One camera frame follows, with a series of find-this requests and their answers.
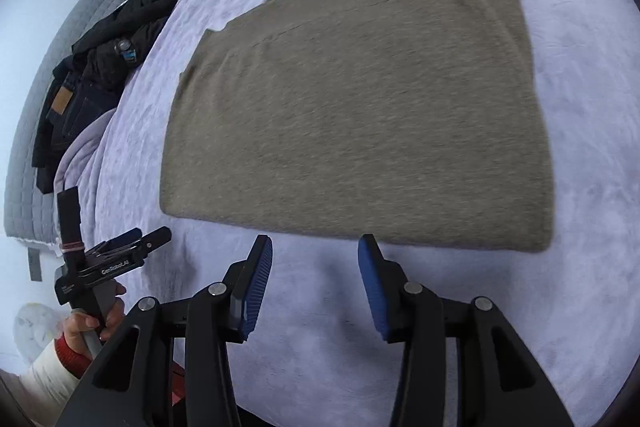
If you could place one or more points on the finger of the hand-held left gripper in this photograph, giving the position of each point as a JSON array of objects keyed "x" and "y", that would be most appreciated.
[
  {"x": 125, "y": 238},
  {"x": 155, "y": 238}
]

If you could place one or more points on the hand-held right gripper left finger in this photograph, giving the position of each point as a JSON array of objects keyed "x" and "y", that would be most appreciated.
[{"x": 257, "y": 292}]

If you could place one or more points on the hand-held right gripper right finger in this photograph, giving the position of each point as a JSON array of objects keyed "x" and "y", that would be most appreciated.
[{"x": 372, "y": 292}]

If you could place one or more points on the brown knit sweater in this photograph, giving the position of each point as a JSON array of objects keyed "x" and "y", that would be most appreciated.
[{"x": 360, "y": 107}]

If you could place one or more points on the person's left forearm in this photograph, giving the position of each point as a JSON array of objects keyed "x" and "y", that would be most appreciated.
[{"x": 42, "y": 374}]

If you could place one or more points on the person's left hand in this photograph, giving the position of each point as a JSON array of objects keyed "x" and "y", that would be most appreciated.
[{"x": 75, "y": 329}]

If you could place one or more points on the white round object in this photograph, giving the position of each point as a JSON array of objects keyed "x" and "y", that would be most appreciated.
[{"x": 35, "y": 327}]

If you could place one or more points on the lavender fleece blanket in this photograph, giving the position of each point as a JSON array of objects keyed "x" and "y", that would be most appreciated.
[{"x": 325, "y": 367}]

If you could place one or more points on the grey quilted headboard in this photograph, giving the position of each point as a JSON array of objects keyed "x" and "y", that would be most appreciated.
[{"x": 27, "y": 147}]

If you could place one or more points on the dark blue jeans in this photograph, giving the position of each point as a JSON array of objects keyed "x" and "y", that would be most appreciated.
[{"x": 80, "y": 107}]

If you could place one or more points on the small black blue tag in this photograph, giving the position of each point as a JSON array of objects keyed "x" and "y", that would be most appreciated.
[{"x": 125, "y": 49}]

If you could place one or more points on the black jacket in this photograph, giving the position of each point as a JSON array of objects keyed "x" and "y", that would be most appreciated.
[{"x": 125, "y": 22}]

